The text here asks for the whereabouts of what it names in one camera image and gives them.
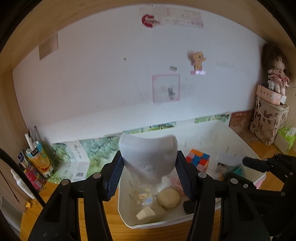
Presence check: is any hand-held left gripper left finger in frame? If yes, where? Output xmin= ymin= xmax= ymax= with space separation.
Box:
xmin=28 ymin=150 xmax=125 ymax=241

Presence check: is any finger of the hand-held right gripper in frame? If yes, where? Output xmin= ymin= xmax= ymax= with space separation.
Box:
xmin=242 ymin=156 xmax=273 ymax=173
xmin=242 ymin=182 xmax=286 ymax=197

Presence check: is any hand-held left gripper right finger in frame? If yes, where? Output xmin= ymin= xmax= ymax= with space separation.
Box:
xmin=175 ymin=150 xmax=271 ymax=241

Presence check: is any pink correction tape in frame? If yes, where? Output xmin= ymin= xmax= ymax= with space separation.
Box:
xmin=170 ymin=176 xmax=185 ymax=193

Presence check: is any green bottle with gold cap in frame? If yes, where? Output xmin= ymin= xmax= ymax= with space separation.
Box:
xmin=231 ymin=166 xmax=245 ymax=179

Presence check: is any multicolour puzzle cube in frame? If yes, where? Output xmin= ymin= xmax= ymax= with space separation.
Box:
xmin=186 ymin=149 xmax=210 ymax=172

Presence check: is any gold round compact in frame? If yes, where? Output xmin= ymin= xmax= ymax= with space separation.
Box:
xmin=157 ymin=188 xmax=181 ymax=208

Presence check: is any translucent white card box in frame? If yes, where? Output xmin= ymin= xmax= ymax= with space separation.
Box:
xmin=216 ymin=152 xmax=241 ymax=173

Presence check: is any clear case with stickers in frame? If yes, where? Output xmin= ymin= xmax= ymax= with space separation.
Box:
xmin=129 ymin=185 xmax=158 ymax=210

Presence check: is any white cloud-shaped holder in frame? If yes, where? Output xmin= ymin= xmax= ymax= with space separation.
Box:
xmin=119 ymin=133 xmax=178 ymax=183

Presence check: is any white plastic storage bin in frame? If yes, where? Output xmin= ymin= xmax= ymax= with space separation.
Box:
xmin=118 ymin=120 xmax=267 ymax=230

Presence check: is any beige paper box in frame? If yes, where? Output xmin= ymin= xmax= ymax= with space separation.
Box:
xmin=136 ymin=206 xmax=166 ymax=225

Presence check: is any green grape poster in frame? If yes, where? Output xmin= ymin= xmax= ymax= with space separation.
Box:
xmin=47 ymin=112 xmax=232 ymax=183

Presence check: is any green tissue box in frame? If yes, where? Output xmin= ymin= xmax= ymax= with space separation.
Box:
xmin=274 ymin=127 xmax=296 ymax=154

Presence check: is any white packaging box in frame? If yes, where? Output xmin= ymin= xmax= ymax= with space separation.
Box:
xmin=69 ymin=140 xmax=90 ymax=182

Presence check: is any letter-print fabric bag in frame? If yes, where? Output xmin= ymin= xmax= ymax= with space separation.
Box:
xmin=250 ymin=96 xmax=289 ymax=146

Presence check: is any pink oval case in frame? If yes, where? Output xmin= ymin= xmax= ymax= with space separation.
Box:
xmin=256 ymin=85 xmax=289 ymax=106

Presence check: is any orange juice carton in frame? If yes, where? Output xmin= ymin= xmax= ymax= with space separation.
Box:
xmin=25 ymin=141 xmax=55 ymax=179

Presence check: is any pink can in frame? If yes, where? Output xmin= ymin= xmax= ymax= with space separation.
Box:
xmin=23 ymin=162 xmax=47 ymax=190

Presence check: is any white spray bottle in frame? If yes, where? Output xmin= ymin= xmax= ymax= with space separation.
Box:
xmin=10 ymin=169 xmax=35 ymax=200

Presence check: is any white pen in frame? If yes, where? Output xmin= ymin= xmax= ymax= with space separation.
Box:
xmin=25 ymin=133 xmax=33 ymax=151

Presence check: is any brown-haired rag doll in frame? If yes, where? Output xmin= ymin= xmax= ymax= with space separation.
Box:
xmin=261 ymin=44 xmax=290 ymax=95

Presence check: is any yellow pony sticker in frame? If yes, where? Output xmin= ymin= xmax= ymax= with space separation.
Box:
xmin=188 ymin=51 xmax=207 ymax=75

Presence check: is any translucent tape patch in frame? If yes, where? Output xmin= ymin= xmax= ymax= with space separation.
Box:
xmin=39 ymin=32 xmax=59 ymax=60

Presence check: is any printed paper tape strip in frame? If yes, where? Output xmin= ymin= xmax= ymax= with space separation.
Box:
xmin=162 ymin=9 xmax=204 ymax=29

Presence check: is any pink-framed wall sticker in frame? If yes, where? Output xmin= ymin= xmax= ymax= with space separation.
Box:
xmin=152 ymin=74 xmax=181 ymax=103

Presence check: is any black cable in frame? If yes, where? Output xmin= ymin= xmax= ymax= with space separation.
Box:
xmin=0 ymin=148 xmax=49 ymax=207

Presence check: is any red wall sticker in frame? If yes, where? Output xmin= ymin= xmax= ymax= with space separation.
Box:
xmin=142 ymin=14 xmax=160 ymax=28

